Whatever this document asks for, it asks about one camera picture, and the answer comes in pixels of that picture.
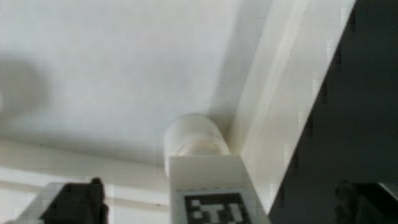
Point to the white table leg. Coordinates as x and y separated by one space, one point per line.
214 198

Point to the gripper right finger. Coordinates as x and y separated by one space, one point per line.
367 203

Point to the white square tabletop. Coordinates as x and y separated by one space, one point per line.
118 63

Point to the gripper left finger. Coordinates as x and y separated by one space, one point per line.
79 207

